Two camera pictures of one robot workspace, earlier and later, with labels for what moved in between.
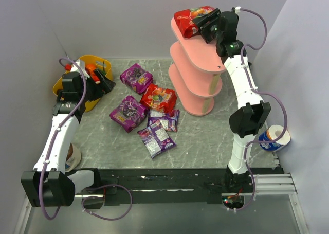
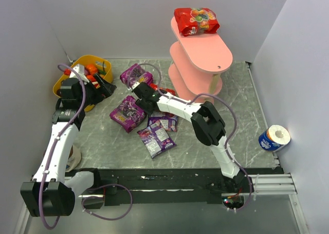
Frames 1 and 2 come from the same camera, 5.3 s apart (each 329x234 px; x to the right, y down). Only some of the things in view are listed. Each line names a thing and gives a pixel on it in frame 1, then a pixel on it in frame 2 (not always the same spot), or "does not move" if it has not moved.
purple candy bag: x=135 y=77 does not move
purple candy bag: x=129 y=113 does not move
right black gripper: x=208 y=23 -> x=140 y=89
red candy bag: x=184 y=18 does not move
